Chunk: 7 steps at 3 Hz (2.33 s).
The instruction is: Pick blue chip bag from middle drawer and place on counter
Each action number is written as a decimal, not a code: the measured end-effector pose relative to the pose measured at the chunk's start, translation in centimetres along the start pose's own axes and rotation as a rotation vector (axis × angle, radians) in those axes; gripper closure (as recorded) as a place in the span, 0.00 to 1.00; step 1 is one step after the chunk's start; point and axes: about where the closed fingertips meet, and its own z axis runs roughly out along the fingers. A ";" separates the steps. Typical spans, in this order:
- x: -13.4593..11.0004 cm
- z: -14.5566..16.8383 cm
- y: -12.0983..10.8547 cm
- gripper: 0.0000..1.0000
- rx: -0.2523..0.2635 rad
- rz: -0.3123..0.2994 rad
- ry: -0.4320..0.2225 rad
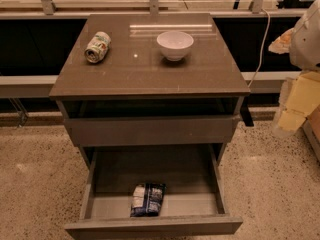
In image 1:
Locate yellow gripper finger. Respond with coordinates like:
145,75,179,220
277,71,320,133
268,28,293,54

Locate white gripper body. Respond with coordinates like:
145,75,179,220
279,78,296,111

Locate blue chip bag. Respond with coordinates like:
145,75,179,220
130,183,166,217

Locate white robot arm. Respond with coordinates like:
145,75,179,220
268,0,320,137

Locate open grey middle drawer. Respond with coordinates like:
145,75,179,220
65,144,243,240

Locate grey drawer cabinet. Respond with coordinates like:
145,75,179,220
50,13,250,162

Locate closed grey top drawer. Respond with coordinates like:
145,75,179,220
64,116,240,147

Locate white bowl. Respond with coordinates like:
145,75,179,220
157,31,194,61

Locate green white soda can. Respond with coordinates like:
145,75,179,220
84,31,111,63

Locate white cable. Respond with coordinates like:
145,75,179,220
247,7,272,88

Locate metal railing frame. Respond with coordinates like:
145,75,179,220
0,0,320,100

